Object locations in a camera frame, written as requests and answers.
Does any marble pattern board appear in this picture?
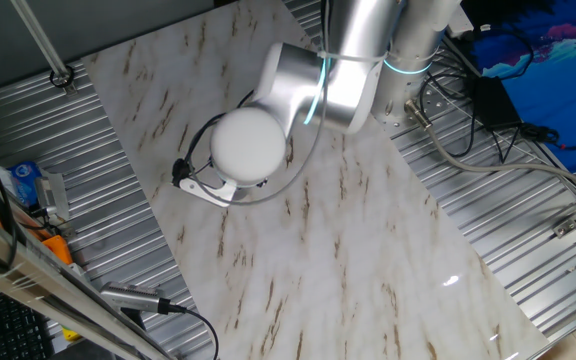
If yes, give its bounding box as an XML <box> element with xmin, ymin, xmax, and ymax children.
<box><xmin>81</xmin><ymin>0</ymin><xmax>552</xmax><ymax>360</ymax></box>

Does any black power adapter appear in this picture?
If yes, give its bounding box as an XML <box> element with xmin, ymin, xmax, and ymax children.
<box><xmin>471</xmin><ymin>75</ymin><xmax>523</xmax><ymax>132</ymax></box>

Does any white power strip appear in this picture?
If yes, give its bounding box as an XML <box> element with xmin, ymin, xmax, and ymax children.
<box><xmin>446</xmin><ymin>4</ymin><xmax>475</xmax><ymax>39</ymax></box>

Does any silver vented device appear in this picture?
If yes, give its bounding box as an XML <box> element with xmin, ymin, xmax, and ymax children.
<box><xmin>34</xmin><ymin>172</ymin><xmax>71</xmax><ymax>222</ymax></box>

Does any blue tissue pack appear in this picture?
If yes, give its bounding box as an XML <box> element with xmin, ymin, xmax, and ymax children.
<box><xmin>7</xmin><ymin>160</ymin><xmax>44</xmax><ymax>209</ymax></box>

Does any black keyboard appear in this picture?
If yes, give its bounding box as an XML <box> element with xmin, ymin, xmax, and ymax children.
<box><xmin>0</xmin><ymin>279</ymin><xmax>54</xmax><ymax>360</ymax></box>

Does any thin grey cable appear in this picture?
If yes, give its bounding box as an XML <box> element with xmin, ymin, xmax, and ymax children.
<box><xmin>206</xmin><ymin>0</ymin><xmax>330</xmax><ymax>207</ymax></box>

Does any silver camera bracket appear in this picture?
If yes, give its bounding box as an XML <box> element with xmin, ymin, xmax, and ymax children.
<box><xmin>177</xmin><ymin>177</ymin><xmax>240</xmax><ymax>208</ymax></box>

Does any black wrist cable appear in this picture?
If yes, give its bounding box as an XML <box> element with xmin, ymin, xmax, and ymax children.
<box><xmin>183</xmin><ymin>89</ymin><xmax>257</xmax><ymax>174</ymax></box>

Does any black camera cable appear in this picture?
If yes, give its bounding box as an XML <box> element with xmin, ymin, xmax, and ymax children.
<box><xmin>167</xmin><ymin>302</ymin><xmax>220</xmax><ymax>360</ymax></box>

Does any thick grey cable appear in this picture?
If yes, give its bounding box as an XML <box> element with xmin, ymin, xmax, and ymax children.
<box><xmin>403</xmin><ymin>98</ymin><xmax>576</xmax><ymax>201</ymax></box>

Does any silver exterior camera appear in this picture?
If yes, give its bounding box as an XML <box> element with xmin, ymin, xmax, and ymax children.
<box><xmin>98</xmin><ymin>281</ymin><xmax>172</xmax><ymax>316</ymax></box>

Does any black cable bundle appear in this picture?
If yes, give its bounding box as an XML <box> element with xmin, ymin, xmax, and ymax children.
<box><xmin>417</xmin><ymin>27</ymin><xmax>576</xmax><ymax>164</ymax></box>

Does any black cable ring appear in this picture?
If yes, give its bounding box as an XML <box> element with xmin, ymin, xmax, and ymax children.
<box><xmin>49</xmin><ymin>64</ymin><xmax>75</xmax><ymax>90</ymax></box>

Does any aluminium post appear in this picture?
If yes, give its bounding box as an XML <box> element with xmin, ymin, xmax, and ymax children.
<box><xmin>10</xmin><ymin>0</ymin><xmax>78</xmax><ymax>96</ymax></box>

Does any aluminium frame bar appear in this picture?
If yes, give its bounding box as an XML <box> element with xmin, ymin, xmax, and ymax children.
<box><xmin>0</xmin><ymin>202</ymin><xmax>177</xmax><ymax>360</ymax></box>

